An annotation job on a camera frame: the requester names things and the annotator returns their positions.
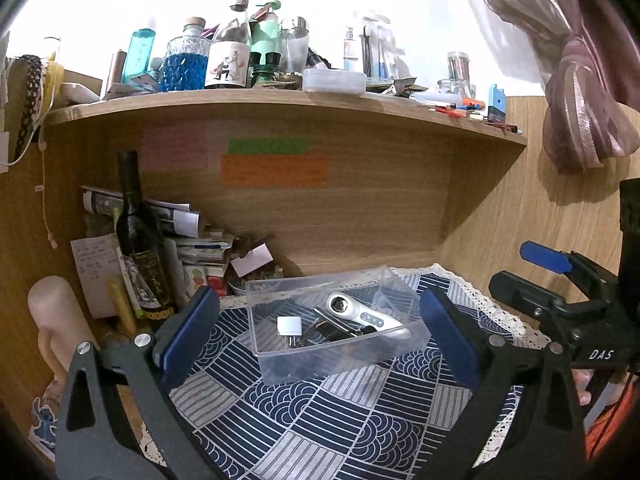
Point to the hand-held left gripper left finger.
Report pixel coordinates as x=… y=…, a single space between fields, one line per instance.
x=192 y=330

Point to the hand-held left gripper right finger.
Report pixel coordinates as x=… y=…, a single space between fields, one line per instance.
x=447 y=339

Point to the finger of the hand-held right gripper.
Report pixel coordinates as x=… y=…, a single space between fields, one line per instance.
x=542 y=256
x=520 y=292

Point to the white handheld magnifier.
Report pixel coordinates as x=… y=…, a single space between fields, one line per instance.
x=370 y=317

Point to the clear plastic box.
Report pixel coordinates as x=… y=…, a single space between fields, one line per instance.
x=280 y=365

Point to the white plug adapter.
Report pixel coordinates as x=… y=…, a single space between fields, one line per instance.
x=289 y=327

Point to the small black gadget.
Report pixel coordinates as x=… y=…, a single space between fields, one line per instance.
x=332 y=332

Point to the person's right hand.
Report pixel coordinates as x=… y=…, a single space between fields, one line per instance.
x=581 y=385

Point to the yellow stick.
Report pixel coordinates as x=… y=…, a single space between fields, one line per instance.
x=122 y=307

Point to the stack of small boxes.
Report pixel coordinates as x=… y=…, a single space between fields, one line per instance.
x=202 y=255

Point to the white paper card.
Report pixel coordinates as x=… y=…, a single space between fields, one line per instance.
x=252 y=260

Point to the pile of dried plants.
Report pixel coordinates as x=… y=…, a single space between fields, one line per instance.
x=252 y=241

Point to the dark wine bottle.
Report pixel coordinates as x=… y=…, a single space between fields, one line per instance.
x=137 y=235

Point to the handwritten paper note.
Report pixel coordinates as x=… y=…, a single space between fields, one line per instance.
x=92 y=270

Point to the rolled magazine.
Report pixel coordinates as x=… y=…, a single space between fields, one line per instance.
x=170 y=212

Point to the beige rounded plastic object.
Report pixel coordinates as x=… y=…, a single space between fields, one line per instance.
x=52 y=305

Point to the blue patterned table cloth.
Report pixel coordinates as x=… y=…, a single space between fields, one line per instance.
x=300 y=435

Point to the orange marker pens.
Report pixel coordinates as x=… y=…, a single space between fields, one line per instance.
x=462 y=106

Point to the mauve curtain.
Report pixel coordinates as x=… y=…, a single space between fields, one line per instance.
x=580 y=90

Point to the blue cartoon sticker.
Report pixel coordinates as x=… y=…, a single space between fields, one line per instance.
x=42 y=425

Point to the orange sticky note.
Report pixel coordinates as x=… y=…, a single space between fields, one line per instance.
x=272 y=171

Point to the pink sticky note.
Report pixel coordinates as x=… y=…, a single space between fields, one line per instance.
x=175 y=149

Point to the small glass jar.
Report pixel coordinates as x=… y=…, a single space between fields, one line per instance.
x=452 y=87

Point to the green sticky note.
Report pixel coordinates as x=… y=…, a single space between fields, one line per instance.
x=267 y=146

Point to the glass jar with silver lid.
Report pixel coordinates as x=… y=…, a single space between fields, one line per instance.
x=459 y=67

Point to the wooden shelf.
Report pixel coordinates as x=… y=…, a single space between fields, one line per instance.
x=280 y=105

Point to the glass bottle with blue beads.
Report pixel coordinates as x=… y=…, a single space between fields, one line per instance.
x=184 y=70

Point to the clear bottle with white label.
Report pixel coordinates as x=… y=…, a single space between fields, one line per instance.
x=227 y=67

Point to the clear blister tool pack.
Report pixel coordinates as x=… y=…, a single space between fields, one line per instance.
x=370 y=50

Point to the brown cylinder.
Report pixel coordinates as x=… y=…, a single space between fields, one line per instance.
x=114 y=72

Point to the white lidded plastic container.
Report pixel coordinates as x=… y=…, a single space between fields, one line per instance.
x=334 y=80

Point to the dark green binoculars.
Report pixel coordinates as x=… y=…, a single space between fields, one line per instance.
x=265 y=66

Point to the teal plastic bottle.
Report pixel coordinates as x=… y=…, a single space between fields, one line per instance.
x=139 y=55

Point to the yellow ribbon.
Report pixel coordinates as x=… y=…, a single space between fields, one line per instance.
x=54 y=85

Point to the black lace headband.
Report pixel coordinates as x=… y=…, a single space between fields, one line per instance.
x=31 y=95

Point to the clear glass bottle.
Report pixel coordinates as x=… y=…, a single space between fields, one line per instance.
x=295 y=47

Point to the mint pump bottle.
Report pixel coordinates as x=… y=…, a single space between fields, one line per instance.
x=266 y=32

